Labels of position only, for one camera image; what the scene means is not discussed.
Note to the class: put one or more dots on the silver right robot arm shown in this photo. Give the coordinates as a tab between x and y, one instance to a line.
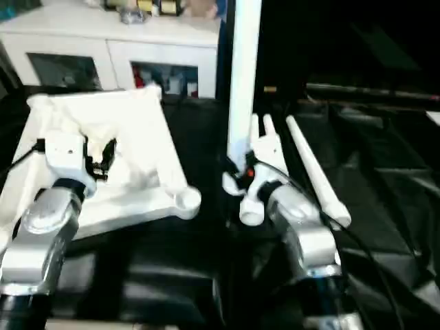
302	234

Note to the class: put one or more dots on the black box with tan label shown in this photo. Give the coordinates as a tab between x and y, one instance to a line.
282	41

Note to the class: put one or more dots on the white plastic table leg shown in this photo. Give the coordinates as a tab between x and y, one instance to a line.
269	127
244	69
316	172
251	213

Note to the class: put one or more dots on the red bottle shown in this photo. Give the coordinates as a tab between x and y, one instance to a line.
140	79

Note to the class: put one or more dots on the dark metal rail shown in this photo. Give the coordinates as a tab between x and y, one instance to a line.
371	91

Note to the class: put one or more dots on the black mat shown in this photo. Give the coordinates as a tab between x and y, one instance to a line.
385	192

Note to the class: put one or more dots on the white cabinet with glass doors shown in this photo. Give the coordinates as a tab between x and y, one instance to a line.
82	27

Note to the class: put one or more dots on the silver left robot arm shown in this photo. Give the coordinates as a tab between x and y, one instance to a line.
41	240

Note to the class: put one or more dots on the white flat board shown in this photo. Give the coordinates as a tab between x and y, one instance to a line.
434	118

